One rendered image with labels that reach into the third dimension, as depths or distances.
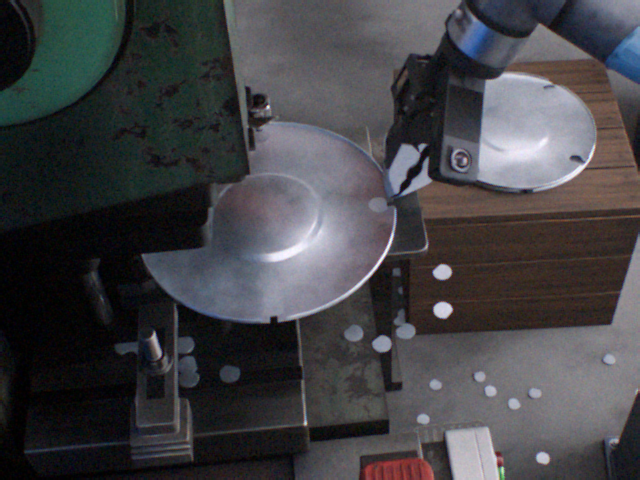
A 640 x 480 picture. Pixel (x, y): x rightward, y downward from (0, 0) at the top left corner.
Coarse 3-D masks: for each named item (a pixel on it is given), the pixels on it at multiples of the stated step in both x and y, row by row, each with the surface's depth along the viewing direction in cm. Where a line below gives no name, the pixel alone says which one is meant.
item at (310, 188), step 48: (288, 144) 119; (336, 144) 119; (240, 192) 114; (288, 192) 114; (336, 192) 114; (384, 192) 114; (240, 240) 110; (288, 240) 109; (336, 240) 110; (384, 240) 109; (192, 288) 107; (240, 288) 106; (288, 288) 106; (336, 288) 106
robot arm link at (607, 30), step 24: (576, 0) 89; (600, 0) 89; (624, 0) 89; (552, 24) 92; (576, 24) 90; (600, 24) 89; (624, 24) 89; (600, 48) 91; (624, 48) 90; (624, 72) 92
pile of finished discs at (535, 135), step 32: (512, 96) 183; (544, 96) 182; (576, 96) 181; (512, 128) 177; (544, 128) 177; (576, 128) 177; (480, 160) 173; (512, 160) 173; (544, 160) 173; (576, 160) 173
